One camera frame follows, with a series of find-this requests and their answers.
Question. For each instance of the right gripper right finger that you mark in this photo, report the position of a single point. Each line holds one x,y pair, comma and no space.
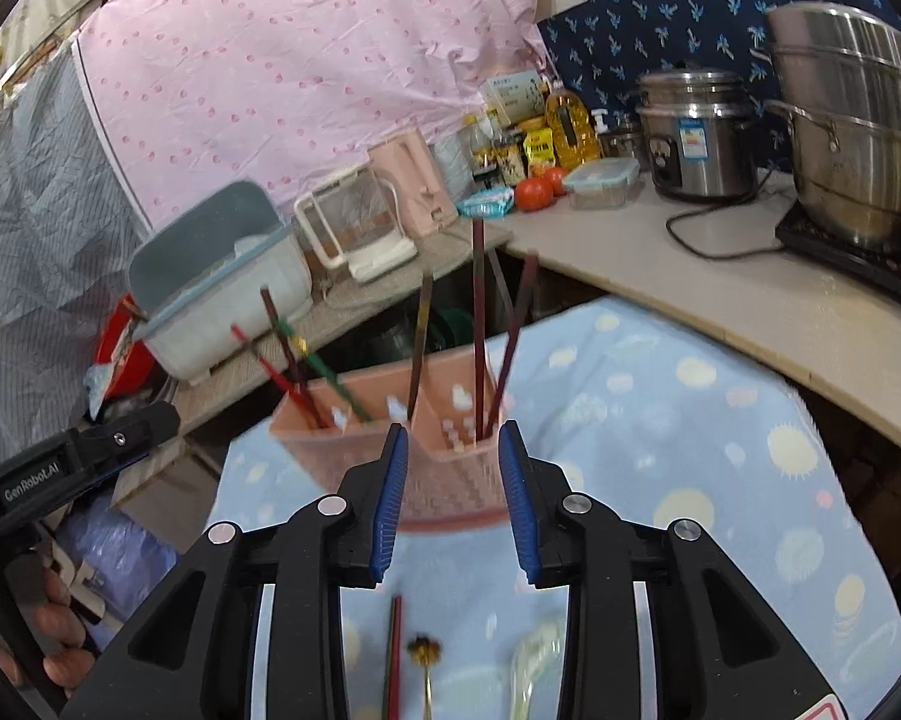
720,651

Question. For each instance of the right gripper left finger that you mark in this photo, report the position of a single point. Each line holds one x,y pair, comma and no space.
189,650

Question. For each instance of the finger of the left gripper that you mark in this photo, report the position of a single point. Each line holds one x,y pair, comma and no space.
131,437

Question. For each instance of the white ceramic soup spoon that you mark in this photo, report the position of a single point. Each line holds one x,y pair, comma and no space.
536,654

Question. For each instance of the gold flower spoon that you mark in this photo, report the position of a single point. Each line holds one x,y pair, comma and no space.
426,653

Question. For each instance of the long maroon chopstick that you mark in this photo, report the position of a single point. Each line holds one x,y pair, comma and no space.
521,308

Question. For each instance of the person's left hand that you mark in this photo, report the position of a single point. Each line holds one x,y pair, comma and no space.
45,601

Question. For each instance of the red plastic basin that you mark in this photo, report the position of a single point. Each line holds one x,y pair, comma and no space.
128,366

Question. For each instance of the purple plastic bag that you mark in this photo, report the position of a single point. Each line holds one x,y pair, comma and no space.
127,562

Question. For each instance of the dish drainer box with lid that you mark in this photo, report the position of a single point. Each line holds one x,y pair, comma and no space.
202,275

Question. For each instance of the grey striped cloth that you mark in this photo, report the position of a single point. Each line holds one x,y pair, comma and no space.
67,232

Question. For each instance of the blue patterned tablecloth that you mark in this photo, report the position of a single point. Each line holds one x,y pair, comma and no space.
658,423

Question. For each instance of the glass electric kettle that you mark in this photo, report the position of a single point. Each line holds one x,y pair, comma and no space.
351,221

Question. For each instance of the pink perforated utensil holder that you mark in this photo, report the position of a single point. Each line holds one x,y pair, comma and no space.
454,481

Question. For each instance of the pink electric kettle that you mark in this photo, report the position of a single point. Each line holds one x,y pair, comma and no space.
423,203

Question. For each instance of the pink dotted curtain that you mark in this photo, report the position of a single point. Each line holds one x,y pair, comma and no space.
194,95

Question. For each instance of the black induction cooker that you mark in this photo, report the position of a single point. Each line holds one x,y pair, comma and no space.
878,270

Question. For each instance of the blue wipes packet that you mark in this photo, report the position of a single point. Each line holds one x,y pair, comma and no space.
488,204

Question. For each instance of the clear food container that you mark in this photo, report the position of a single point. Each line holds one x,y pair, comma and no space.
602,184

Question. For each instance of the red tomato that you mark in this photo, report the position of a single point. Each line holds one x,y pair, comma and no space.
533,194
555,177

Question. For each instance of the soy sauce bottle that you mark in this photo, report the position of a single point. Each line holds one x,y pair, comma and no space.
508,154

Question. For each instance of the silver rice cooker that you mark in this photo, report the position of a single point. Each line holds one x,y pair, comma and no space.
696,126

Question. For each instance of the yellow seasoning packet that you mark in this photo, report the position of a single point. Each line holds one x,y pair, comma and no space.
539,151

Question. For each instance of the cooking oil bottle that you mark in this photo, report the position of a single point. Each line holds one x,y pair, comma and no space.
574,137

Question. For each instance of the white carton box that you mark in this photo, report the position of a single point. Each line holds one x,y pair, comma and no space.
516,97

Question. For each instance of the large steel steamer pot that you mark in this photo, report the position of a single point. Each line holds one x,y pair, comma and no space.
839,70

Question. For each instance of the navy floral cloth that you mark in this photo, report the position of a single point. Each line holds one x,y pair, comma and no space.
601,48

